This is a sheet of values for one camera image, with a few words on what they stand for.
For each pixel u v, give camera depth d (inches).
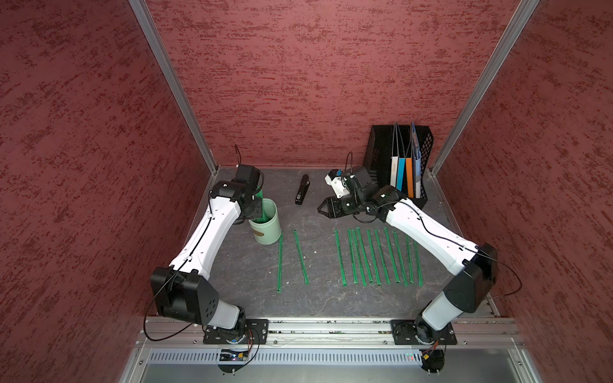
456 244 17.9
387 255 36.3
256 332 29.6
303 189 43.7
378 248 36.6
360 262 35.3
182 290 16.0
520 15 28.1
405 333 29.1
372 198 22.6
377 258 35.4
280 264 35.3
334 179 27.5
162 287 15.4
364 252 36.3
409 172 35.3
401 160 33.5
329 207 27.3
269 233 33.5
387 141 39.4
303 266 34.9
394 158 33.3
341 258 35.5
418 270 34.5
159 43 30.6
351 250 36.3
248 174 24.7
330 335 29.3
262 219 32.7
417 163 33.6
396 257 35.8
